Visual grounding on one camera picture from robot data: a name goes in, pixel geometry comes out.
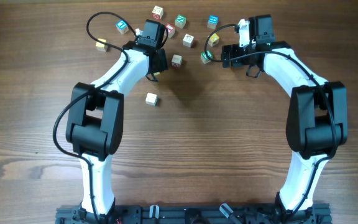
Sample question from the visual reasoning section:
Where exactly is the green z block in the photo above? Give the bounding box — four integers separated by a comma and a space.
200, 50, 213, 64
175, 14, 186, 29

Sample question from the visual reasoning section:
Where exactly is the red I block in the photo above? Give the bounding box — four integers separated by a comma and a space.
166, 24, 175, 39

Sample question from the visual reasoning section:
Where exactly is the yellow block left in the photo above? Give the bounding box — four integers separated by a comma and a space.
95, 39, 109, 52

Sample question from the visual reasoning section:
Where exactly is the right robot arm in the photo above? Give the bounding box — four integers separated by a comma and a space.
221, 15, 348, 223

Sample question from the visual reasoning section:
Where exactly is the blue block right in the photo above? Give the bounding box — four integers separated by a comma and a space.
207, 15, 219, 29

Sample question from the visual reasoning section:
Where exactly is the wooden block red triangle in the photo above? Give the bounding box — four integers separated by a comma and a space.
171, 54, 183, 68

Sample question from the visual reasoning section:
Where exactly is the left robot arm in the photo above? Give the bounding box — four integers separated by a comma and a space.
66, 20, 168, 223

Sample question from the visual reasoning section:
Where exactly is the wooden block airplane drawing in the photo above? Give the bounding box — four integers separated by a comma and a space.
183, 34, 194, 48

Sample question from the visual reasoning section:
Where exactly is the blue block left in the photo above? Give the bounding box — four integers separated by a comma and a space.
116, 20, 129, 34

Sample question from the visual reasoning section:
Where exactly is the yellow block right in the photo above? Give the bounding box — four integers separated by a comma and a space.
208, 34, 219, 47

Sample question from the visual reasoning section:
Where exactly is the red-edged wooden block top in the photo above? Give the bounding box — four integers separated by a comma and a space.
152, 6, 163, 20

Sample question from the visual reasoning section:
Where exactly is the right black cable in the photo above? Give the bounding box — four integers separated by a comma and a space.
203, 23, 338, 223

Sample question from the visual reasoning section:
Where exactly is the black cable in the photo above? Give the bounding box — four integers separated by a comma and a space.
203, 23, 338, 223
52, 11, 138, 224

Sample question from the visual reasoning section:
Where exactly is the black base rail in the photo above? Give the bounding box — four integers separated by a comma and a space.
55, 203, 333, 224

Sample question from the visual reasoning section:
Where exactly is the left black cable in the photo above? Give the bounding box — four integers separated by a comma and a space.
52, 11, 138, 224

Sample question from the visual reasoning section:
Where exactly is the plain wooden block blue side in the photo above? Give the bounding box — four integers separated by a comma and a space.
145, 93, 158, 106

